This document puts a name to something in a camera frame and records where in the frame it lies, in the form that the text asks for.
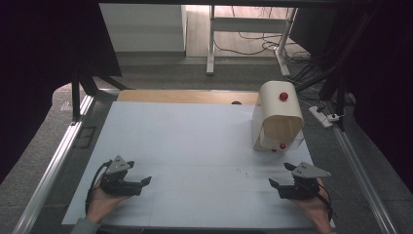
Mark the person's right hand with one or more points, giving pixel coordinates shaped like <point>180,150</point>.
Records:
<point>316,208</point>

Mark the aluminium frame rail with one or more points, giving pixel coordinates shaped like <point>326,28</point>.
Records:
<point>55,165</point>
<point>363,175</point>

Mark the person's left hand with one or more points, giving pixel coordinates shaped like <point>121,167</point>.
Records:
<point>100,204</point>

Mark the white power strip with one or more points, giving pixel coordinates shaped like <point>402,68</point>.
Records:
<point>319,116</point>

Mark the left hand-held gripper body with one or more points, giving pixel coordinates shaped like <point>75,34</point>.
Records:
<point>117,187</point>

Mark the black metal stand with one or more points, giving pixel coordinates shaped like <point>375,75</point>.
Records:
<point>81,94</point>
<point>337,94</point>

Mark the cream bread box red knobs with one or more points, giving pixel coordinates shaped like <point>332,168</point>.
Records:
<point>279,110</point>

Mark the white table mat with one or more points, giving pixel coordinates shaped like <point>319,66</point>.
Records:
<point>195,146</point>

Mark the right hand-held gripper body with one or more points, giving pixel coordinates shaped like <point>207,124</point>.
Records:
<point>300,191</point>

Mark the black curtain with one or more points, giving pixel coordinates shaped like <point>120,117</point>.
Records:
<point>42,65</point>
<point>376,81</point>

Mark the white cabinet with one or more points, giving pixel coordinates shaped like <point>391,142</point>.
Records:
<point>142,27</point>

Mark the white metal desk frame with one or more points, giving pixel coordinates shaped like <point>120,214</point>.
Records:
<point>250,23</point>

